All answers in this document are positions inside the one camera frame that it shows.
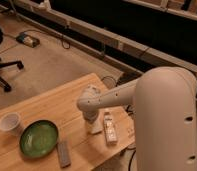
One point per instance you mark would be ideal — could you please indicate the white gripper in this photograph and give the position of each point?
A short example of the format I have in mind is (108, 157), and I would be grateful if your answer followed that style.
(90, 116)

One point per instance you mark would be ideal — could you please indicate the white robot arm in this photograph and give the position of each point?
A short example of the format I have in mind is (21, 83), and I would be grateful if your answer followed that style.
(164, 99)

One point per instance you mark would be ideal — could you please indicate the green ceramic bowl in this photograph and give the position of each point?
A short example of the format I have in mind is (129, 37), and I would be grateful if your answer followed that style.
(38, 139)

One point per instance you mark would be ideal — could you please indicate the small white bottle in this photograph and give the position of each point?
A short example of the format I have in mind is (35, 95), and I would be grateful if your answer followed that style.
(109, 128)

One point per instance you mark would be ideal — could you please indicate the grey rectangular block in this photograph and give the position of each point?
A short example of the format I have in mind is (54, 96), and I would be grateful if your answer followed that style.
(63, 154)

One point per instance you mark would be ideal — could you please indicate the clear plastic cup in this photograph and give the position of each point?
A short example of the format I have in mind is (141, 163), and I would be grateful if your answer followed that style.
(11, 123)

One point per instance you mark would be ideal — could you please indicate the power strip on floor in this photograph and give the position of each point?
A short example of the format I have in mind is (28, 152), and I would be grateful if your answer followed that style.
(27, 40)

